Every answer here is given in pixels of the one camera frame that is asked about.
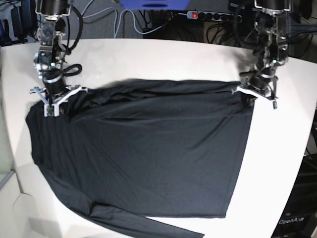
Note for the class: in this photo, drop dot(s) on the white power strip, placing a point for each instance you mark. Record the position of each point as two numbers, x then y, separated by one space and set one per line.
209 16

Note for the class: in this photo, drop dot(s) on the black device on stand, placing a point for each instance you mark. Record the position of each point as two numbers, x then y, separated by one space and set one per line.
18 21

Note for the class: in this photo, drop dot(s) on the dark long-sleeve T-shirt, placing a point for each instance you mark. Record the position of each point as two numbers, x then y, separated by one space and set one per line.
124 155

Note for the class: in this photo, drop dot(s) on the black OpenArm case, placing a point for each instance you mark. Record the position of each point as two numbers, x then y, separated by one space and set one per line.
299 217

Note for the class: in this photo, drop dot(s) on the blue plastic box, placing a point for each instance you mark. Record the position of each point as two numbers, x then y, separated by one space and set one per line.
154 4

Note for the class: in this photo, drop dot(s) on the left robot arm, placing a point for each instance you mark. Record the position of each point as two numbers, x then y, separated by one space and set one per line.
270 48

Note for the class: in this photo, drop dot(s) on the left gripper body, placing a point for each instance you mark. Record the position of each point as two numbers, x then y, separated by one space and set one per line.
261 84

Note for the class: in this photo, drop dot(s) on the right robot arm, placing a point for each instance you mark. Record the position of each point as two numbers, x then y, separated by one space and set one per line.
50 57

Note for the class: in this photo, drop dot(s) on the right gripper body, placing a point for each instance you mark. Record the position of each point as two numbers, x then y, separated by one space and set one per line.
55 92

